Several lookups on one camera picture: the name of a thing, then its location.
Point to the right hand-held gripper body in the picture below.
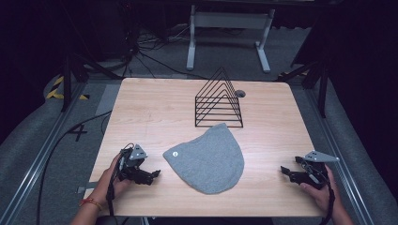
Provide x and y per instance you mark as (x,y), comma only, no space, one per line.
(314,170)

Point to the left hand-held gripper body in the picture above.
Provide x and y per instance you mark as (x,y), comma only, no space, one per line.
(137,153)

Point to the gray knit hat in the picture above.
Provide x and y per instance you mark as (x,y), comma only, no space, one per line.
(206,159)

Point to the person's right hand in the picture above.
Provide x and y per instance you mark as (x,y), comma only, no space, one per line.
(322,195)

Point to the person's left hand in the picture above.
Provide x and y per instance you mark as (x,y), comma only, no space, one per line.
(109,184)

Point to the gray tape strip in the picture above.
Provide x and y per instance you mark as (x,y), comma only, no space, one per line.
(86,188)

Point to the black metal stand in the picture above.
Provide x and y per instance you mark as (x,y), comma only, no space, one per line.
(322,90)
(66,81)

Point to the gray table grommet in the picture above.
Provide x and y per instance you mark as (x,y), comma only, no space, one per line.
(240,93)

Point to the yellow black floor tape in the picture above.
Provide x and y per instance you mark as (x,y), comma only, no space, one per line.
(54,92)

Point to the aluminium floor rail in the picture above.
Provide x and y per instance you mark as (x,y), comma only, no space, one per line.
(338,146)
(37,162)

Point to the white metal table frame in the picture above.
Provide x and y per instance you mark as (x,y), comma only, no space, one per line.
(230,20)

